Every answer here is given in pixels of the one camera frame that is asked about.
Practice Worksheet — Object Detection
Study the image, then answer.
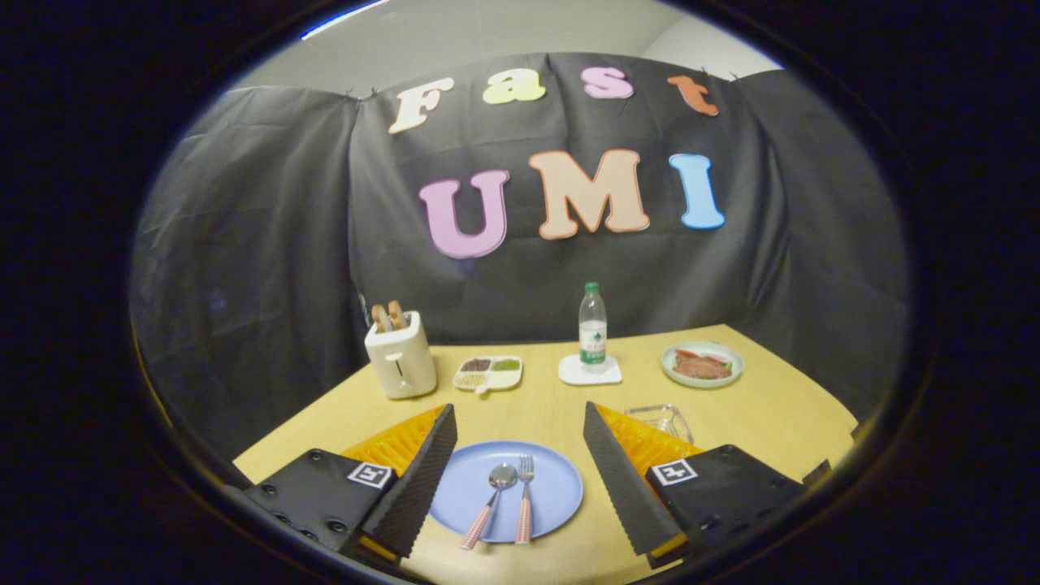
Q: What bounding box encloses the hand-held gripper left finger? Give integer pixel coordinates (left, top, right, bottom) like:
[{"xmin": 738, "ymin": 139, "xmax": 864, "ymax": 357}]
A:
[{"xmin": 244, "ymin": 404, "xmax": 458, "ymax": 561}]

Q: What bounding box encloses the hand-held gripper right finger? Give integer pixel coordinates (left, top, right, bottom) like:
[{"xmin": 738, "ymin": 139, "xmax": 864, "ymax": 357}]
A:
[{"xmin": 583, "ymin": 401, "xmax": 832, "ymax": 570}]

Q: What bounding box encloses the spoon with pink handle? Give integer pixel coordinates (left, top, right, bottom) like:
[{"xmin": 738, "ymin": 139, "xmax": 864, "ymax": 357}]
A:
[{"xmin": 460, "ymin": 463, "xmax": 518, "ymax": 551}]

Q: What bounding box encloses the fork with pink handle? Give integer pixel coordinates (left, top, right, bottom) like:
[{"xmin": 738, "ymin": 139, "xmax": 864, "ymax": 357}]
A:
[{"xmin": 515, "ymin": 455, "xmax": 535, "ymax": 545}]

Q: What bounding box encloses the blue plate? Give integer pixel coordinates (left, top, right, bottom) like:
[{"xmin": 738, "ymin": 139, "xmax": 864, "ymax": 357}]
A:
[{"xmin": 428, "ymin": 440, "xmax": 584, "ymax": 544}]

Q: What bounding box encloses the clear glass container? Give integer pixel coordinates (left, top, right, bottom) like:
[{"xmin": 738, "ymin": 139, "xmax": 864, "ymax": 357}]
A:
[{"xmin": 624, "ymin": 404, "xmax": 694, "ymax": 445}]

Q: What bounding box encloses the white square coaster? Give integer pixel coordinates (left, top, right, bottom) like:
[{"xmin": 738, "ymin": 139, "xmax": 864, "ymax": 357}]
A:
[{"xmin": 558, "ymin": 354, "xmax": 623, "ymax": 386}]

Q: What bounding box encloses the cream toaster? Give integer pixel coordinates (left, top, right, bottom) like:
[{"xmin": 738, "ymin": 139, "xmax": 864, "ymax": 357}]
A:
[{"xmin": 364, "ymin": 311, "xmax": 438, "ymax": 400}]

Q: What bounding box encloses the pale green plate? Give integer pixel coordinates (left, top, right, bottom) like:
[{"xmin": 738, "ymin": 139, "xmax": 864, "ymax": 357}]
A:
[{"xmin": 661, "ymin": 340, "xmax": 744, "ymax": 389}]

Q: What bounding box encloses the white divided condiment dish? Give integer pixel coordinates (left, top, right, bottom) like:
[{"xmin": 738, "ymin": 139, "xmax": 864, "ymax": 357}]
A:
[{"xmin": 453, "ymin": 355, "xmax": 523, "ymax": 395}]

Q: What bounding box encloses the sliced meat with garnish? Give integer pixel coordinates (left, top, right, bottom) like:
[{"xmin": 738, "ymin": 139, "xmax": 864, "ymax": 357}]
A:
[{"xmin": 673, "ymin": 349, "xmax": 734, "ymax": 380}]

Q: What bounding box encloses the clear plastic water bottle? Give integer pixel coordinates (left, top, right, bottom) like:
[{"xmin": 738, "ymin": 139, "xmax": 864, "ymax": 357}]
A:
[{"xmin": 578, "ymin": 282, "xmax": 609, "ymax": 366}]

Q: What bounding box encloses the black backdrop cloth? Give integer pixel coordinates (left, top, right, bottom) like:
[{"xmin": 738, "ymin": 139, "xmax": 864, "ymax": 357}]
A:
[{"xmin": 130, "ymin": 53, "xmax": 909, "ymax": 464}]

